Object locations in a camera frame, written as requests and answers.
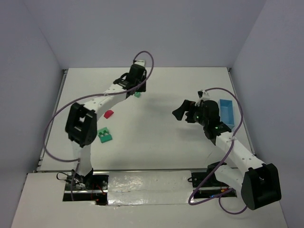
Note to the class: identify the green arch block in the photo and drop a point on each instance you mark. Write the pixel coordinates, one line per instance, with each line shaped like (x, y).
(102, 132)
(105, 138)

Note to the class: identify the aluminium table edge rail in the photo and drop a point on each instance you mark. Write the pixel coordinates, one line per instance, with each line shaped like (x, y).
(237, 94)
(49, 127)

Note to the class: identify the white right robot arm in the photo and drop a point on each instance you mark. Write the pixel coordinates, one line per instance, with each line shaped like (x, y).
(257, 182)

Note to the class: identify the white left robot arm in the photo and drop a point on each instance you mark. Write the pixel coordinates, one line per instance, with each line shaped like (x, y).
(81, 125)

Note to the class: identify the aluminium table edge rail right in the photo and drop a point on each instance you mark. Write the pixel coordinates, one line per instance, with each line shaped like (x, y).
(237, 94)

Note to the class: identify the white front cover board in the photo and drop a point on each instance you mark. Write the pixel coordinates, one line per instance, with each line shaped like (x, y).
(41, 206)

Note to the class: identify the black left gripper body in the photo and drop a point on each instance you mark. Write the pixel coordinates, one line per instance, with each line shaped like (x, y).
(141, 86)

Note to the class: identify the red wedge block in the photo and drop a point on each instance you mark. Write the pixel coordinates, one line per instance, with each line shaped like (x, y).
(108, 114)

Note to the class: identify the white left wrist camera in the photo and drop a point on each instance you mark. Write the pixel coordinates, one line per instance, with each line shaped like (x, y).
(140, 62)

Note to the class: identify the aluminium table edge rail left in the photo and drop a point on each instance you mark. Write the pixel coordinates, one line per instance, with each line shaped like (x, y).
(49, 127)

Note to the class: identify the blue plastic bin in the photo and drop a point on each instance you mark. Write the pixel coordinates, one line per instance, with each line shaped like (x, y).
(226, 112)

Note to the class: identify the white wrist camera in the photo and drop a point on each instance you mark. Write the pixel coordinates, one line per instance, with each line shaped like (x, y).
(140, 62)
(203, 95)

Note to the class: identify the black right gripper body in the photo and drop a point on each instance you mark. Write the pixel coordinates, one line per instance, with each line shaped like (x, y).
(190, 112)

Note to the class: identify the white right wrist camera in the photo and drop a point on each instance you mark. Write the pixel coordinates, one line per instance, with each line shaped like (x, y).
(203, 95)

